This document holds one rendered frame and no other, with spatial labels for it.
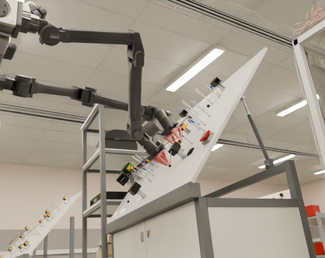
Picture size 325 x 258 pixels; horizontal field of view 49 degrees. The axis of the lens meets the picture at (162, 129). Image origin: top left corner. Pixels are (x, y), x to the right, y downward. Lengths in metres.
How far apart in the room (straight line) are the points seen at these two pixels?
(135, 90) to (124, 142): 1.32
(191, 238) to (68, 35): 0.98
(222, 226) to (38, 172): 8.22
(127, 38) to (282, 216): 1.07
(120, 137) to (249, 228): 1.59
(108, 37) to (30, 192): 8.02
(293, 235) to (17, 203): 8.00
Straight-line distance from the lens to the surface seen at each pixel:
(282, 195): 6.27
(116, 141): 2.94
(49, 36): 1.50
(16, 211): 9.26
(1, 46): 1.55
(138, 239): 2.15
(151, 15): 4.37
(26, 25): 1.49
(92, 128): 3.43
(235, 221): 1.63
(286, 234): 1.81
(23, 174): 9.48
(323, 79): 1.81
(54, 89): 2.02
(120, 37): 1.60
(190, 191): 1.54
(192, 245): 1.61
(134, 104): 1.70
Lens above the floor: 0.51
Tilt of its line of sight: 22 degrees up
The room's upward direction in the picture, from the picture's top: 5 degrees counter-clockwise
